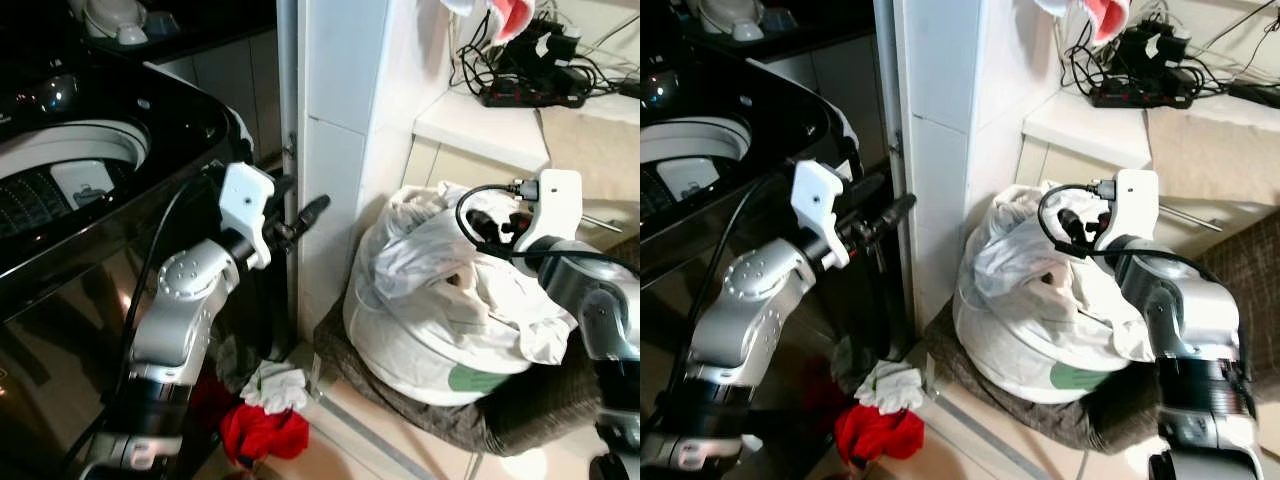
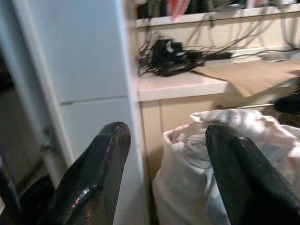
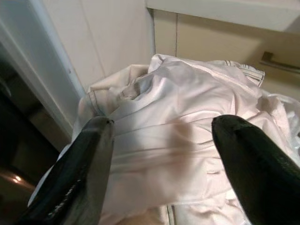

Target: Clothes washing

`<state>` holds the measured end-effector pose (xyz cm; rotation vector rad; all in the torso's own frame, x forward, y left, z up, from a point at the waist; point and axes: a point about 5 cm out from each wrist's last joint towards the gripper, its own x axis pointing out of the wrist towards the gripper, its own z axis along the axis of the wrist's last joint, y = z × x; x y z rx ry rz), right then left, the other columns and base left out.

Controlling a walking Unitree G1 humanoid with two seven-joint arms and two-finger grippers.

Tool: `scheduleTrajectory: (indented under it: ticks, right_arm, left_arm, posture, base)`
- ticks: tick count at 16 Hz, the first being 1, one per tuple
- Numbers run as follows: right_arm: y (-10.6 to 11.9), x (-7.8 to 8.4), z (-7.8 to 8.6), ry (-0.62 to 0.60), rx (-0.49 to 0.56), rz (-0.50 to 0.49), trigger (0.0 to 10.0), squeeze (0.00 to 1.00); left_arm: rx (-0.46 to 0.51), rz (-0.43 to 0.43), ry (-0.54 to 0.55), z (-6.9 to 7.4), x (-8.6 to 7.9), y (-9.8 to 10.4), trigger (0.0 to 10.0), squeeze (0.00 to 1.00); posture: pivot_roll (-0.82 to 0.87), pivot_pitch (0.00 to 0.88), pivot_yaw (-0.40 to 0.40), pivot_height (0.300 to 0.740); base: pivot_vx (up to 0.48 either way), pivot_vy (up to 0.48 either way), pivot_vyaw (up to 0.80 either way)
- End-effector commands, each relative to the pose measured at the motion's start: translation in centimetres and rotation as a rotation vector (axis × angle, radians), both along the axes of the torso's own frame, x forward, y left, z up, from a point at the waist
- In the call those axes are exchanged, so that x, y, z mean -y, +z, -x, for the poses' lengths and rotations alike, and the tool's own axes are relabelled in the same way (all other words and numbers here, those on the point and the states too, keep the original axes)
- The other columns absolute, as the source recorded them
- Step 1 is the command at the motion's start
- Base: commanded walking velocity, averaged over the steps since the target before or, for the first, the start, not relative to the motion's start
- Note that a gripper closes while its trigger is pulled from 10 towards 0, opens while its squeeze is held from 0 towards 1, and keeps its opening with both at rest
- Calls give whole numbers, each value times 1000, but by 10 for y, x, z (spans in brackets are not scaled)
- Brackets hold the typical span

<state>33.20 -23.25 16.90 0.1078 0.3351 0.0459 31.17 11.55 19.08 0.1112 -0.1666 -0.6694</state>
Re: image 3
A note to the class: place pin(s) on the white crinkled plastic bag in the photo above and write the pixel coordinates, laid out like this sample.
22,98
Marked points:
289,122

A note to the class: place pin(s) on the pale pink white garment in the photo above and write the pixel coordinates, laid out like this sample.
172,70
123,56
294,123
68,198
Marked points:
168,131

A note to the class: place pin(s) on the white appliance side panel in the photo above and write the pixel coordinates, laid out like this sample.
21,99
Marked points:
58,47

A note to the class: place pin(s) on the dark glossy appliance door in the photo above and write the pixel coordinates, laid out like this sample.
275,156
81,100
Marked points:
18,131

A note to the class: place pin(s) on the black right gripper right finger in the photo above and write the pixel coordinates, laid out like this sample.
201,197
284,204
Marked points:
255,168

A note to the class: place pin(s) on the white striped cloth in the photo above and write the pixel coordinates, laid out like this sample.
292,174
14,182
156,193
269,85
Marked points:
248,72

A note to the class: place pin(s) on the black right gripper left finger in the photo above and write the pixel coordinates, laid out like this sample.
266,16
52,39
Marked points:
75,173

